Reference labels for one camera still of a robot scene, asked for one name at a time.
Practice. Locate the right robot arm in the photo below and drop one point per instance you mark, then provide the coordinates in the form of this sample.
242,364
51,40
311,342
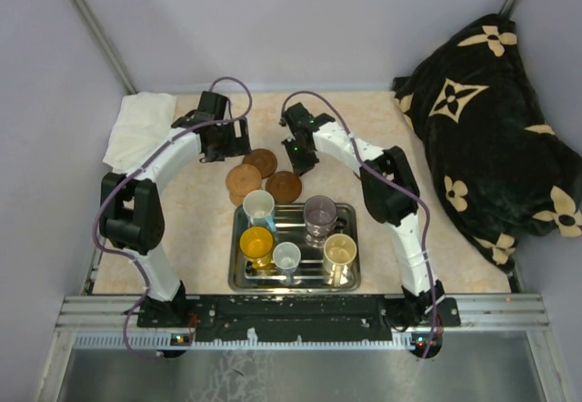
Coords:
391,197

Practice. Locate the aluminium rail frame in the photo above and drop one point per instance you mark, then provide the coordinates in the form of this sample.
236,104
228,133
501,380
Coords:
306,348

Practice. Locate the wooden coaster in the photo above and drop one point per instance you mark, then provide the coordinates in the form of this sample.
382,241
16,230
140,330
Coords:
263,160
284,186

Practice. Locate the white and blue cup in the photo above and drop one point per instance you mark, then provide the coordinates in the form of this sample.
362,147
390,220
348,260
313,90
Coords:
259,207

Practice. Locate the white folded cloth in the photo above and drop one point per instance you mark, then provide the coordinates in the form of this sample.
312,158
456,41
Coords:
142,124

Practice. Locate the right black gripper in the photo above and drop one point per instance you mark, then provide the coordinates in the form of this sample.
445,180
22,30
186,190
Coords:
300,167

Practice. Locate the cream mug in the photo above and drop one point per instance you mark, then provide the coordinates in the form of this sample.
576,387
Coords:
340,251

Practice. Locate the black floral blanket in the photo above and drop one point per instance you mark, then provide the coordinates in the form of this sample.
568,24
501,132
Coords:
499,169

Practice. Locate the small clear grey cup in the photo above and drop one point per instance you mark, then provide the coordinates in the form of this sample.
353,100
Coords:
286,257

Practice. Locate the woven coaster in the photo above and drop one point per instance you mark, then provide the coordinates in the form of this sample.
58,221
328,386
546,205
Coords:
237,198
243,179

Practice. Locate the steel tray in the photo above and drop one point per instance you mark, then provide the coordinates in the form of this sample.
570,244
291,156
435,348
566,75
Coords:
310,275

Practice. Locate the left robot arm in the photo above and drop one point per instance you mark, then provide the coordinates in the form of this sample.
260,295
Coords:
131,216

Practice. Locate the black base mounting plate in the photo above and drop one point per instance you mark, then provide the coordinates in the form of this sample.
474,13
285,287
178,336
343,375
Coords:
289,318

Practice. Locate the yellow cup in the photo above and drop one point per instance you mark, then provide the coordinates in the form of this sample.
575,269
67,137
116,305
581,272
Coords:
257,244

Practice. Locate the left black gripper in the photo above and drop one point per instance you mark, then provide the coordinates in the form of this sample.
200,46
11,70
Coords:
239,145

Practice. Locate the purple glass mug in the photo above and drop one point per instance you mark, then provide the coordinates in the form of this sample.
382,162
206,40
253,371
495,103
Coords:
321,218

